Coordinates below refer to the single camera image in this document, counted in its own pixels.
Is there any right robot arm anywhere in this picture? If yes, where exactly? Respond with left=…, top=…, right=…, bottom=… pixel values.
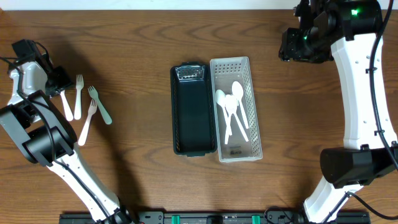
left=279, top=0, right=397, bottom=223

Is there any white fork thin handle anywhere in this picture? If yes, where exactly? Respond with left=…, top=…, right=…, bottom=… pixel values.
left=78, top=99, right=98, bottom=146

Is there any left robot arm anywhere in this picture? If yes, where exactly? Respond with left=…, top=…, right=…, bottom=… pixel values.
left=1, top=39, right=134, bottom=223

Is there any clear white plastic basket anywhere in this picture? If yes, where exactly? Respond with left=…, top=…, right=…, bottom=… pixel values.
left=210, top=57, right=262, bottom=163

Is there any white fork straight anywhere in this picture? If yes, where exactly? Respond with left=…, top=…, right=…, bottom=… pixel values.
left=74, top=74, right=84, bottom=120

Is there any white plastic spoon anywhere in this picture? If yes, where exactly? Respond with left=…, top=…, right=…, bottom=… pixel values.
left=224, top=116, right=232, bottom=145
left=215, top=90, right=228, bottom=120
left=225, top=95, right=249, bottom=142
left=232, top=81, right=249, bottom=129

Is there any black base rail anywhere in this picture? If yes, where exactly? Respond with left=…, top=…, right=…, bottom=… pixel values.
left=58, top=209, right=371, bottom=224

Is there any dark green plastic basket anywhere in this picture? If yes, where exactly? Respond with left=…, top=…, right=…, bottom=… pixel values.
left=170, top=62, right=218, bottom=157

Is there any white fork thick handle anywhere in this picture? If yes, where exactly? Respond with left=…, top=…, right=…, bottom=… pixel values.
left=88, top=86, right=113, bottom=124

